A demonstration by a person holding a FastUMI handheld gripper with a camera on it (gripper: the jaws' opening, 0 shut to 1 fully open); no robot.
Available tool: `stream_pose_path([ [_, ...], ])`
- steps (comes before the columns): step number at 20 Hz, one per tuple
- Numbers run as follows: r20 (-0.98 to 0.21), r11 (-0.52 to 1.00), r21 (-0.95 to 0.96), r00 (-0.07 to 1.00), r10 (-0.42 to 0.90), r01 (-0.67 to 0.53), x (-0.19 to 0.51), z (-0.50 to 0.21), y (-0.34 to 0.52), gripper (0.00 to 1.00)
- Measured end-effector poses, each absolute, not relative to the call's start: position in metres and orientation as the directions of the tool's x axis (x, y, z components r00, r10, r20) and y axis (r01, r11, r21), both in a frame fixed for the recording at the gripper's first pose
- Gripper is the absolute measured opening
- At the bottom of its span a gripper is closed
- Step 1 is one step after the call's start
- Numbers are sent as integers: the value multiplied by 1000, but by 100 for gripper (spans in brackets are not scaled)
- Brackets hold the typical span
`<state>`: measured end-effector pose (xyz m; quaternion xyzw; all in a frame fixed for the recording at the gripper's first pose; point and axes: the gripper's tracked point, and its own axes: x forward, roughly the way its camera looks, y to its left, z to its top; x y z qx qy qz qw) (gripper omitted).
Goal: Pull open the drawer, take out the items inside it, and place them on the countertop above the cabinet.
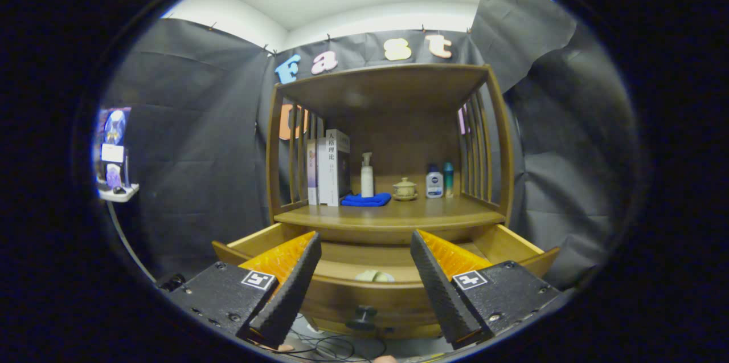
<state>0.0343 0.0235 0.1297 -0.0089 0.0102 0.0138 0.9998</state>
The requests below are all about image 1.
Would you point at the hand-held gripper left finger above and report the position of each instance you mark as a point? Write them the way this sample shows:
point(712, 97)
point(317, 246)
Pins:
point(287, 292)

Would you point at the computer monitor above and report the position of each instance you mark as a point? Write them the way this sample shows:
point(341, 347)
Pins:
point(114, 129)

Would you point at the teal slim bottle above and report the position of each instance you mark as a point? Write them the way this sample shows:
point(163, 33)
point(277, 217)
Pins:
point(449, 180)

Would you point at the wooden cabinet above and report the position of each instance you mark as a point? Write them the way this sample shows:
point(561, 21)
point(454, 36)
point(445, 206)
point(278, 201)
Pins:
point(387, 86)

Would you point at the white bottle with blue cap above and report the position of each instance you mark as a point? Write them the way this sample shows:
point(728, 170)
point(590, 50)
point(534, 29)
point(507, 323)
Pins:
point(434, 185)

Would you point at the thick white book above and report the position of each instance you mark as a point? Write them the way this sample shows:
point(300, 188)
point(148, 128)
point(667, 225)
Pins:
point(330, 175)

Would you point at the wooden drawer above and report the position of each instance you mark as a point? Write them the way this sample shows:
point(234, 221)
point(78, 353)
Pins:
point(342, 293)

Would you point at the wooden countertop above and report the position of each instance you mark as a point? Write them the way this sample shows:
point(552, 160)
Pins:
point(398, 212)

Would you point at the white wall shelf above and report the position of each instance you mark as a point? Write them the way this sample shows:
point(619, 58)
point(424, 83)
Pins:
point(121, 194)

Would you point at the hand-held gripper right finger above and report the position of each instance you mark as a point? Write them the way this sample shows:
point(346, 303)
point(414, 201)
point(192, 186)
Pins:
point(441, 292)

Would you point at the beige lidded tea cup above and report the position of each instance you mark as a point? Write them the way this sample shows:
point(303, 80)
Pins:
point(405, 188)

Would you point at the blue folded cloth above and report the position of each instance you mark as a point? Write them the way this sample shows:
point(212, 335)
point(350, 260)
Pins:
point(364, 200)

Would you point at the white pump bottle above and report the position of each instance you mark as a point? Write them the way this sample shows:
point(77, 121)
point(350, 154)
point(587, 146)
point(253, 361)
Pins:
point(367, 183)

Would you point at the thin purple book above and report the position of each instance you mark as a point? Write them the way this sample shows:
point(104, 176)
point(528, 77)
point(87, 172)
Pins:
point(312, 175)

